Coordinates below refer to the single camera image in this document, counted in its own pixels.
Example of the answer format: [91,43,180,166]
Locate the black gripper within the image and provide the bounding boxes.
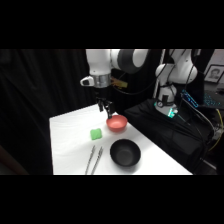
[94,86,115,120]

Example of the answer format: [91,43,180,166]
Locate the pink bowl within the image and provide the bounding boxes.
[105,114,129,134]

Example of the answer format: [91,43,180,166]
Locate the black bowl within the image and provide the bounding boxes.
[109,138,142,168]

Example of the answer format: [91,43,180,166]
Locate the black cloth-covered robot stand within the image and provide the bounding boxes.
[123,98,215,176]

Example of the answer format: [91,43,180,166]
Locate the small green status light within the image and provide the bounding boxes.
[167,108,177,119]

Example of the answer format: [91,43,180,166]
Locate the black curtain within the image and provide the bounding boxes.
[0,49,160,176]

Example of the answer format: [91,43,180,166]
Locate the blue backlit keyboard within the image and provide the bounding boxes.
[180,88,222,110]

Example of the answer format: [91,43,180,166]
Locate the framed portrait picture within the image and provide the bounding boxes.
[203,64,224,85]

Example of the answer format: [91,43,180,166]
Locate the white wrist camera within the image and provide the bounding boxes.
[79,75,95,88]

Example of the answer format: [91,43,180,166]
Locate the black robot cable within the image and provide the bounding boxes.
[110,49,168,98]

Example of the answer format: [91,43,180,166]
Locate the yellow cable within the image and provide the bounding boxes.
[207,108,224,153]

